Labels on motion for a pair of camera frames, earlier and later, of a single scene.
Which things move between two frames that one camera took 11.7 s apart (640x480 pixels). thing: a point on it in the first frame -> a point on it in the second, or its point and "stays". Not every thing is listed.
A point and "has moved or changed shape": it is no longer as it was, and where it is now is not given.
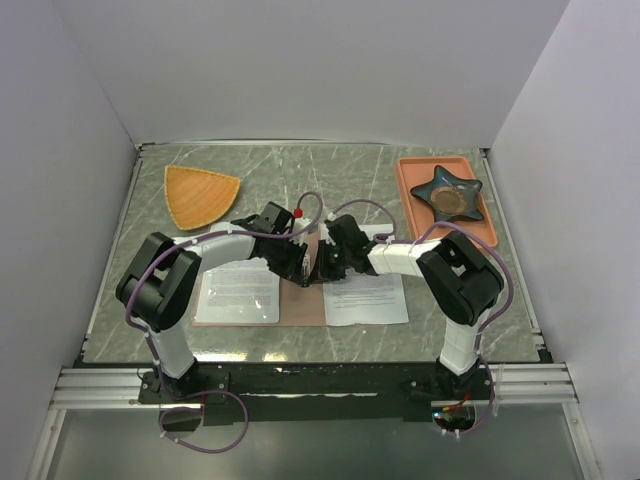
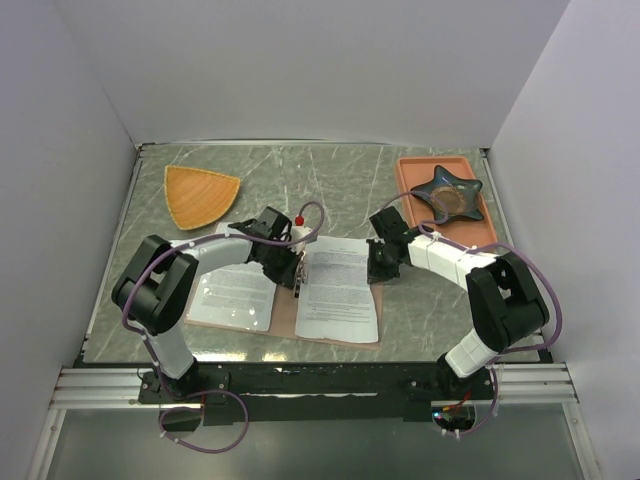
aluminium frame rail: [118, 389] stays
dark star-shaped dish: [450, 197] stays
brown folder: [300, 306] -> [284, 317]
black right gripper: [322, 269] -> [374, 273]
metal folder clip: [306, 263] stays
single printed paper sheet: [243, 292] stays
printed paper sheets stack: [366, 299] has moved or changed shape
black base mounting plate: [315, 391] stays
